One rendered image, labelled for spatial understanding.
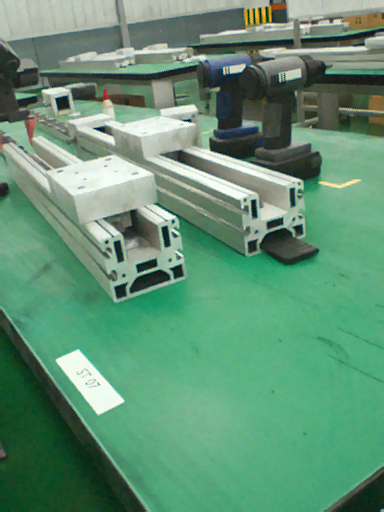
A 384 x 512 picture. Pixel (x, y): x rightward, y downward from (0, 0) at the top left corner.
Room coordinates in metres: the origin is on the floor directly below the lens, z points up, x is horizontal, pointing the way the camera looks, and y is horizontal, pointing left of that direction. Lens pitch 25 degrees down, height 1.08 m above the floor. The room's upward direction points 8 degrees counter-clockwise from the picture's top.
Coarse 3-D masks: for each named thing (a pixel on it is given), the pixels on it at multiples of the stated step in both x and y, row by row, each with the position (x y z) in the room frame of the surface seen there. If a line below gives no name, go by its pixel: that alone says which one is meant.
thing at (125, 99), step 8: (352, 16) 5.35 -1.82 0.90; (360, 16) 5.26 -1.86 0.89; (368, 16) 5.20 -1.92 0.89; (376, 16) 5.24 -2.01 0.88; (352, 24) 5.35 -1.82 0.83; (360, 24) 5.26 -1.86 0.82; (368, 24) 5.20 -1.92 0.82; (376, 24) 5.25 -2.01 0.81; (112, 96) 5.59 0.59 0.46; (120, 96) 5.50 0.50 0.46; (128, 96) 5.40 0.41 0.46; (136, 96) 5.29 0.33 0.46; (144, 96) 5.27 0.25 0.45; (376, 96) 4.71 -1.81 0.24; (120, 104) 5.15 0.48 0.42; (128, 104) 5.19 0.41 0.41; (136, 104) 5.23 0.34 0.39; (144, 104) 5.27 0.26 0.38; (368, 104) 4.75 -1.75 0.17; (376, 104) 4.67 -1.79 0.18; (368, 120) 4.75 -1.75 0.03; (376, 120) 4.67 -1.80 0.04
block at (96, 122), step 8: (72, 120) 1.45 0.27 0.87; (80, 120) 1.43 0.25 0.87; (88, 120) 1.41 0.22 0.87; (96, 120) 1.40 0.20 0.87; (104, 120) 1.40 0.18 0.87; (72, 128) 1.42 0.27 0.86; (96, 128) 1.42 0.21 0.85; (104, 128) 1.43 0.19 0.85; (72, 136) 1.43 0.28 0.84; (80, 136) 1.38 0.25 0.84; (72, 144) 1.45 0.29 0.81; (80, 152) 1.39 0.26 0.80
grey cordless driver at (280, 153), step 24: (264, 72) 0.91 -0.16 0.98; (288, 72) 0.93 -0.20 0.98; (312, 72) 0.96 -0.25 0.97; (264, 96) 0.92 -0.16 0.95; (288, 96) 0.94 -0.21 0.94; (264, 120) 0.93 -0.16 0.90; (288, 120) 0.94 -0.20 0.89; (264, 144) 0.94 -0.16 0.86; (288, 144) 0.94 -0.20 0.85; (288, 168) 0.91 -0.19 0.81; (312, 168) 0.94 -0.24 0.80
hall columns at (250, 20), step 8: (248, 0) 9.42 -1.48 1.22; (256, 0) 9.17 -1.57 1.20; (264, 0) 9.25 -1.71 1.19; (248, 8) 9.35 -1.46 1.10; (256, 8) 9.13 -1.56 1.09; (264, 8) 9.22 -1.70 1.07; (248, 16) 9.29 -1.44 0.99; (256, 16) 9.13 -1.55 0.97; (264, 16) 9.21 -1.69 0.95; (248, 24) 9.31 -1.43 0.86; (256, 24) 9.13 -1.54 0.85; (264, 24) 9.20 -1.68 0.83
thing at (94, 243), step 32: (32, 160) 1.06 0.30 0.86; (64, 160) 1.02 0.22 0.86; (32, 192) 1.01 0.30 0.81; (64, 224) 0.75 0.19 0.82; (96, 224) 0.62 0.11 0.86; (160, 224) 0.60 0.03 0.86; (96, 256) 0.60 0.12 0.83; (128, 256) 0.60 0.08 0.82; (160, 256) 0.59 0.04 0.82; (128, 288) 0.57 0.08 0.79
